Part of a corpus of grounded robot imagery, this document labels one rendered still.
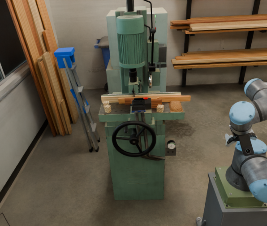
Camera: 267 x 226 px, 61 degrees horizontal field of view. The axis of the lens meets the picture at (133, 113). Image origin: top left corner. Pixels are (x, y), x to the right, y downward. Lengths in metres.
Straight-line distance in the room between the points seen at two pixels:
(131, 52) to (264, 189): 1.04
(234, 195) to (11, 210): 1.85
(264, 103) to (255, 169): 0.39
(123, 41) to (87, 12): 2.42
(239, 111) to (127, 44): 0.82
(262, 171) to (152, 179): 0.99
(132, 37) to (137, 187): 1.23
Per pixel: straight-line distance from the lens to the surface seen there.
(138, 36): 1.49
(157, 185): 2.05
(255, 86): 1.13
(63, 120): 3.01
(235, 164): 1.44
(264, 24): 3.69
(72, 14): 3.93
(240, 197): 1.47
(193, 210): 2.16
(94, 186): 2.35
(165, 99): 1.72
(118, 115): 1.60
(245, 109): 1.00
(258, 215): 1.62
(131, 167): 1.89
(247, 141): 1.18
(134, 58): 1.52
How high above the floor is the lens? 1.72
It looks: 31 degrees down
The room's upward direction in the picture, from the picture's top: 3 degrees counter-clockwise
